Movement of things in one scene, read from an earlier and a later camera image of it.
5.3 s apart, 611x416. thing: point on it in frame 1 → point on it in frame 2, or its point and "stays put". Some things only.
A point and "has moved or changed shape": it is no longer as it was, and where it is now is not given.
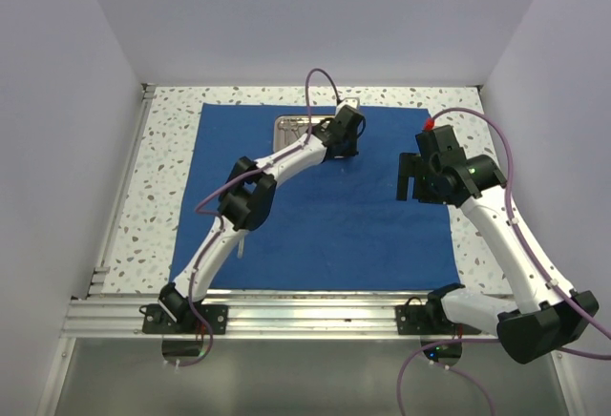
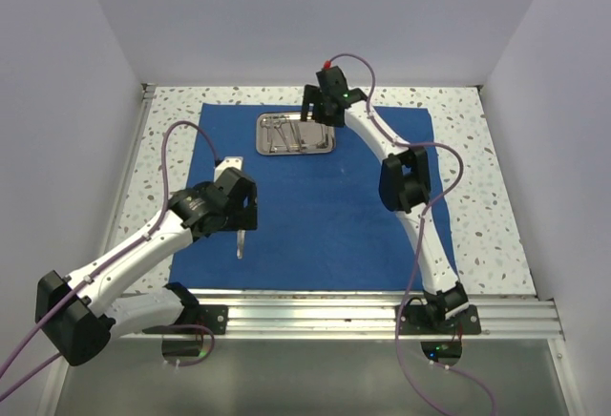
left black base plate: (155, 320) stays put
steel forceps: (241, 246) stays put
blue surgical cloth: (334, 222) stays put
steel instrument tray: (288, 128) has moved or changed shape
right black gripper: (411, 165) → (312, 95)
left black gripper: (349, 151) → (246, 216)
